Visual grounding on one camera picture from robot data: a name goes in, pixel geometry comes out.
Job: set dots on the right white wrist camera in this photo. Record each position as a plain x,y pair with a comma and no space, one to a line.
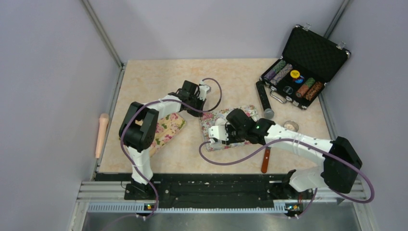
218,134

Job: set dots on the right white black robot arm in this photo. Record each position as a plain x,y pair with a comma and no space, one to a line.
329,171

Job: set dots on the folded floral cloth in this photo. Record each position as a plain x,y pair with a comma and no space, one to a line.
166,129

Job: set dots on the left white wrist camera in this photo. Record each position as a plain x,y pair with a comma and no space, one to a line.
204,89

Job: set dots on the yellow dealer button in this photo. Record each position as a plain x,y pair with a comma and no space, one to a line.
295,74

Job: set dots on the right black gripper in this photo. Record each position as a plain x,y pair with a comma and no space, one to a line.
230,141

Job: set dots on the blue poker chip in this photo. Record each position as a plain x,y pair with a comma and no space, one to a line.
299,80

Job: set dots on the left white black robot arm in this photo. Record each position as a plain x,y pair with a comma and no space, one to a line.
137,132

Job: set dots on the black poker chip case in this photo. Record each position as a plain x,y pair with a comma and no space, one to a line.
314,57

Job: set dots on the brown poker chip stack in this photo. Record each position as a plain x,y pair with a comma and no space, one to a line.
313,91

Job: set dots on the grey poker chip stack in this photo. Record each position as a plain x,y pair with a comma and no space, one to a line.
281,74

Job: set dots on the black microphone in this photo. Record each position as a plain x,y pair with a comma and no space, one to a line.
268,113

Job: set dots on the green poker chip stack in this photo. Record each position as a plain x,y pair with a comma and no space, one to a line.
305,87

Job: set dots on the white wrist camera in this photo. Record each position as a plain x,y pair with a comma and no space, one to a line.
204,89
218,134

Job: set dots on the purple poker chip stack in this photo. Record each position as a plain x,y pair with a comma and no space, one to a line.
274,70

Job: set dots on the metal spatula wooden handle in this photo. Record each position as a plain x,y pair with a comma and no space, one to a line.
265,163

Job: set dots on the floral tray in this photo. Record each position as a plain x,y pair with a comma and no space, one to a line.
209,119

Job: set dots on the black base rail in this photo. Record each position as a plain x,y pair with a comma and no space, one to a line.
212,191

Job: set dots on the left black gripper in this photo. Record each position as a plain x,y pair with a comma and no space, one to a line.
201,102

